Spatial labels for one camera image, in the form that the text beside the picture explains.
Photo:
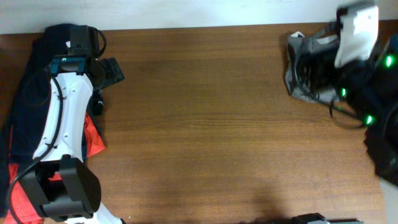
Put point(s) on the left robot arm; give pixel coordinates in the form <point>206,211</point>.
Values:
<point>58,183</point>

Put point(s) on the red mesh garment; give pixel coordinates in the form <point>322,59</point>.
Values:
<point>91,145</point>

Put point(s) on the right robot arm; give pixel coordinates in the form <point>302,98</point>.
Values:
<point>365,90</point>

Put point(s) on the navy blue garment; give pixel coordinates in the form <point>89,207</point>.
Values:
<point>36,105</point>

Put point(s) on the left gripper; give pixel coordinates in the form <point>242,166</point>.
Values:
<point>112,71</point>

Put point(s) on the black garment with strap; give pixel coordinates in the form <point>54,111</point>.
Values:
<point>95,108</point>

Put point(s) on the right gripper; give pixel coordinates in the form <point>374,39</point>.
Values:
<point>324,66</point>

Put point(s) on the grey shorts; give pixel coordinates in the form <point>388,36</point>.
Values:
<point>295,76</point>

